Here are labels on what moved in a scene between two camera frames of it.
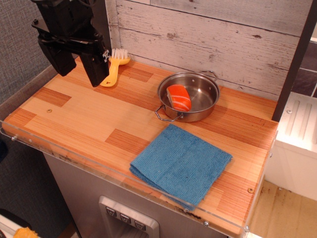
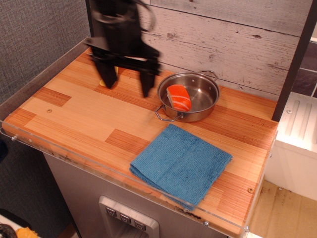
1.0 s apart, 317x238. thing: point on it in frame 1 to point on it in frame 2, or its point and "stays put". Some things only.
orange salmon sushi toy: [179, 97] stays put
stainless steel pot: [204, 92] stays put
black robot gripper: [69, 25] to [118, 37]
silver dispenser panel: [120, 221] stays put
